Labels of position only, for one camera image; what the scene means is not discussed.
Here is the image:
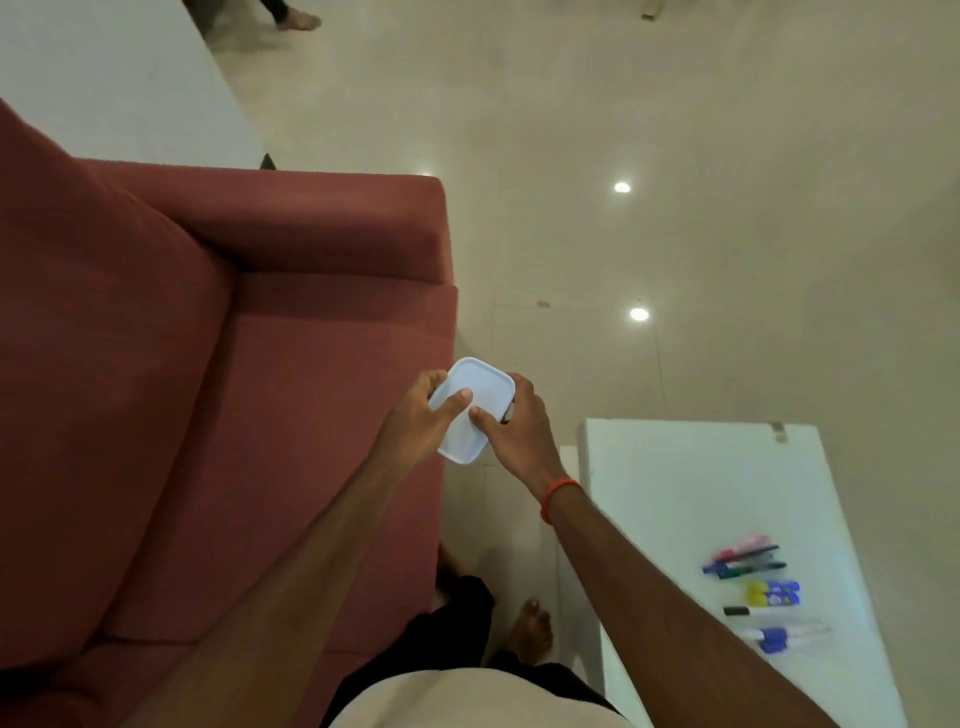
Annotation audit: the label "person's left hand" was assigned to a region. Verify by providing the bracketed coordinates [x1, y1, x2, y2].
[372, 369, 474, 481]

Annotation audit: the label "person's right hand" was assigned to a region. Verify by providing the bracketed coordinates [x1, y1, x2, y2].
[468, 372, 577, 504]

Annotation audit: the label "white plastic lidded container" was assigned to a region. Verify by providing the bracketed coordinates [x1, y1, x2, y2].
[427, 357, 517, 466]

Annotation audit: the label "person's left forearm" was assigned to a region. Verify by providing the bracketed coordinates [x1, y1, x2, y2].
[123, 456, 425, 728]

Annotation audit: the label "person's right forearm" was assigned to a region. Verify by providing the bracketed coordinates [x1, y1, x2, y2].
[546, 491, 840, 728]

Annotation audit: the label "red wristband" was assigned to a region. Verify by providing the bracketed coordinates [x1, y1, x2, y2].
[540, 478, 585, 526]

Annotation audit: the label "red fabric sofa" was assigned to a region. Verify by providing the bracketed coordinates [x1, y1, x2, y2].
[0, 97, 459, 728]

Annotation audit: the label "person's right foot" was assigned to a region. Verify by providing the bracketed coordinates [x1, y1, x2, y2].
[497, 597, 555, 666]

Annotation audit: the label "person's foot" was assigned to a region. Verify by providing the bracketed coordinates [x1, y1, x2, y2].
[497, 597, 555, 666]
[258, 0, 323, 32]

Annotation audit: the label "black trousers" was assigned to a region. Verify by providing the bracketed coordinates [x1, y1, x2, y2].
[321, 575, 625, 728]

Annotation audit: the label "white low table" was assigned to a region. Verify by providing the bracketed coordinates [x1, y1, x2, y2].
[558, 417, 912, 728]

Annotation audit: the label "white shirt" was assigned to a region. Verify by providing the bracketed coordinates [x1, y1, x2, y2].
[328, 666, 633, 728]

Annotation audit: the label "pink marker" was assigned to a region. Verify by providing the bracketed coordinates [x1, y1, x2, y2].
[711, 534, 771, 562]

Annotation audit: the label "black pen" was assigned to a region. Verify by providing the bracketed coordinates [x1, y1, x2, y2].
[702, 545, 782, 576]

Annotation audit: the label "dark green pen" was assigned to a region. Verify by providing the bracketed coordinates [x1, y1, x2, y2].
[716, 561, 788, 581]

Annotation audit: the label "yellow and blue glue stick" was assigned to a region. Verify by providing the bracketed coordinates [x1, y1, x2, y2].
[744, 579, 801, 609]

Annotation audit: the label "red sofa back cushion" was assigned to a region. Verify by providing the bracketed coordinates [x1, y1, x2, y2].
[0, 99, 240, 672]

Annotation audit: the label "clear pen with blue cap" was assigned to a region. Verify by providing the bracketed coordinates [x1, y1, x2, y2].
[738, 619, 832, 657]

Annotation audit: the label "large white table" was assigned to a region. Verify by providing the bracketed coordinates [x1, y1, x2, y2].
[0, 0, 277, 171]

